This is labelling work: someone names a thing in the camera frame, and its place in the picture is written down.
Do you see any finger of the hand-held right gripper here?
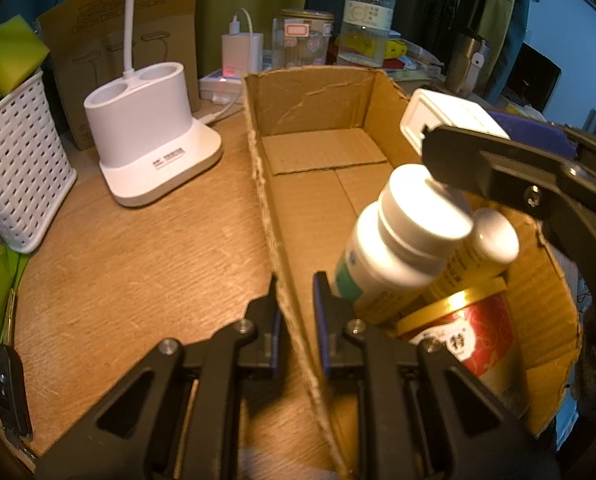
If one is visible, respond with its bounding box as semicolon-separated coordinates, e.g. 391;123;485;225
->
422;124;596;321
488;110;596;178

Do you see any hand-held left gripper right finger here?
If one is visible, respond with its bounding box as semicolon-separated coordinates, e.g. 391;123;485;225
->
314;271;561;480

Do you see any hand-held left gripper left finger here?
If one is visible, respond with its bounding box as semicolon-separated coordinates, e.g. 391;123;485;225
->
35;275;283;480

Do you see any white power adapter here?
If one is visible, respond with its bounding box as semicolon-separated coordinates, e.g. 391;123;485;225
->
400;88;511;153

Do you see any yellow pill bottle white cap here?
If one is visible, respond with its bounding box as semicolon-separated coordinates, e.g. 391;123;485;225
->
368;207;521;326

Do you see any white pill bottle teal label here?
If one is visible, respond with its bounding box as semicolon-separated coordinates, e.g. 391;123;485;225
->
334;164;474;311

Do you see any cardboard box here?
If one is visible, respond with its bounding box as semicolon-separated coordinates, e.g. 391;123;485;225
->
242;65;583;478

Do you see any red and gold can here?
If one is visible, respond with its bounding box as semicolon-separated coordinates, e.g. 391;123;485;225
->
395;276;531;416

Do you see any black computer monitor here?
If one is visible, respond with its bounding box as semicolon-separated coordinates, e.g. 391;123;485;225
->
502;42;562;113

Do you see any stainless steel tumbler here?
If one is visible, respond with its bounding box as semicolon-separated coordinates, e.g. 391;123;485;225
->
448;32;492;98

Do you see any clear plastic water bottle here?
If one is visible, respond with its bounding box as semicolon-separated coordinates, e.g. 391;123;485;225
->
336;0;397;68

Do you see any clear glass cup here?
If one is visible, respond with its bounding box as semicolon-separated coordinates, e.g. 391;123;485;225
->
272;17;329;70

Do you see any glass jar gold lid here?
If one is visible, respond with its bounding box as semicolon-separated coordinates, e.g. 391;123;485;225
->
281;8;336;61

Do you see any white desk lamp base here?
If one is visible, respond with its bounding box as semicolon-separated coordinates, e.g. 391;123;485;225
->
83;0;225;208

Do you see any white power strip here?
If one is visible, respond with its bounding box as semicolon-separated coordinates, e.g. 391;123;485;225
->
199;57;273;106

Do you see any white plug-in charger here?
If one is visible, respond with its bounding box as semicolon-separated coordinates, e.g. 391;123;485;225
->
221;32;265;78

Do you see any black car key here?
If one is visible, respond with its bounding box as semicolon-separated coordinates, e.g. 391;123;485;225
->
0;342;34;441

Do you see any white plastic basket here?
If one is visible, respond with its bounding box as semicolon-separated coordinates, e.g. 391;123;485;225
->
0;70;79;255

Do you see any brown cardboard lamp package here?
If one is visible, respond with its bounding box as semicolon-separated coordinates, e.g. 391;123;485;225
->
37;0;203;151

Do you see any yellow-green sponge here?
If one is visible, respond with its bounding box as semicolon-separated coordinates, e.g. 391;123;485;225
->
0;15;51;96

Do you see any white charger cable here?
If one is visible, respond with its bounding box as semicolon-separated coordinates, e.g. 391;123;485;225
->
230;7;255;36

